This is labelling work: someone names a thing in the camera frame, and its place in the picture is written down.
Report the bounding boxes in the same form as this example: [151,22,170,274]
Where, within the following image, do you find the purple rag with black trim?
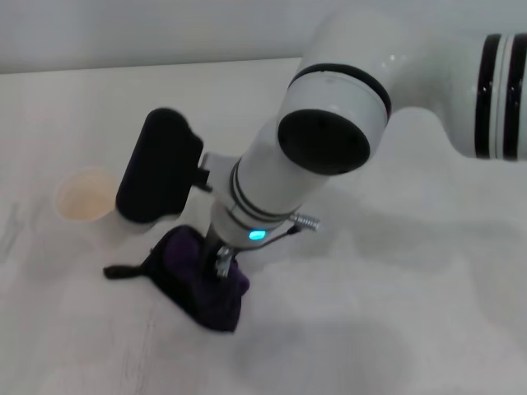
[102,225,252,334]

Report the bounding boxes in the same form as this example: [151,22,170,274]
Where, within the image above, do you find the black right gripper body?
[200,228,240,286]

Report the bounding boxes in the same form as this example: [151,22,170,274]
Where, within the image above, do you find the white paper cup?
[54,165,124,248]

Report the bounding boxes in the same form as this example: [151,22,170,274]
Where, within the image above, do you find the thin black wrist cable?
[230,211,323,253]

